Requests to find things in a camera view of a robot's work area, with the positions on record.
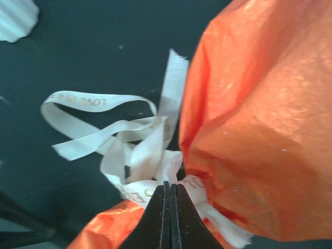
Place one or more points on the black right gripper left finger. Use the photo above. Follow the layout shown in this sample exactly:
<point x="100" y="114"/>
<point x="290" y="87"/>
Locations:
<point x="153" y="229"/>

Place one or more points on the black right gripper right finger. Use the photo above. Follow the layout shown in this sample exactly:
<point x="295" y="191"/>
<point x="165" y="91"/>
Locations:
<point x="186" y="227"/>

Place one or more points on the cream printed ribbon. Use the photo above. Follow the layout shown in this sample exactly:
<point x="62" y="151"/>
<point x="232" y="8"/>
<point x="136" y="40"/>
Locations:
<point x="135" y="159"/>

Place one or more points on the orange wrapping paper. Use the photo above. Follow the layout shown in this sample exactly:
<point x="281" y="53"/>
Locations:
<point x="255" y="129"/>

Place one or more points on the white ribbed vase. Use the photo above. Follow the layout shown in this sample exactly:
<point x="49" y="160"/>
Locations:
<point x="18" y="18"/>

